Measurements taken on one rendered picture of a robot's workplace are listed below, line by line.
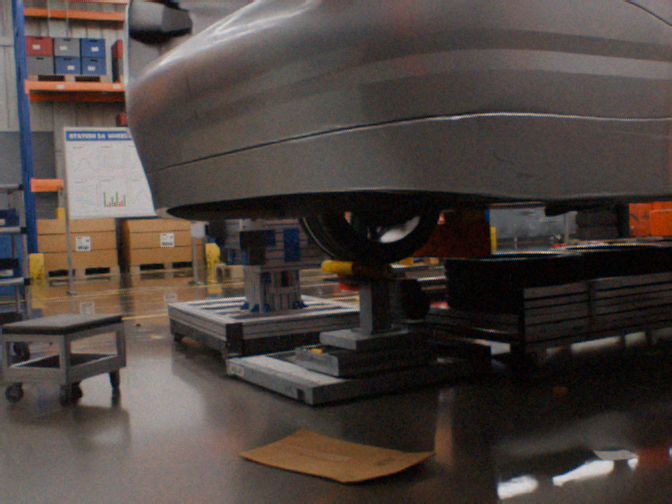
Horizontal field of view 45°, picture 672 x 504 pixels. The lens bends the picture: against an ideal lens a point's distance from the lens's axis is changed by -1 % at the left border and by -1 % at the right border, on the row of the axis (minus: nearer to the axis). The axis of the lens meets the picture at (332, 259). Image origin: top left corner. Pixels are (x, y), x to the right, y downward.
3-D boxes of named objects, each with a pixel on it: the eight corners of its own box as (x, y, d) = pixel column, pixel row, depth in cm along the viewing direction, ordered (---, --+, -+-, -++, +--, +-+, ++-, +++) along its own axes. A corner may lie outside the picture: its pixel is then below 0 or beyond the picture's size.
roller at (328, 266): (353, 275, 338) (353, 262, 338) (318, 273, 364) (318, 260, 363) (365, 274, 341) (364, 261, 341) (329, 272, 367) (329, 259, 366)
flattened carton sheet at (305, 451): (377, 491, 213) (376, 478, 213) (237, 457, 250) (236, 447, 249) (440, 461, 236) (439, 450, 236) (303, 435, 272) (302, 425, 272)
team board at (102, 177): (71, 296, 888) (60, 118, 878) (66, 293, 933) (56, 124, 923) (204, 285, 950) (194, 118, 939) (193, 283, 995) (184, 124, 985)
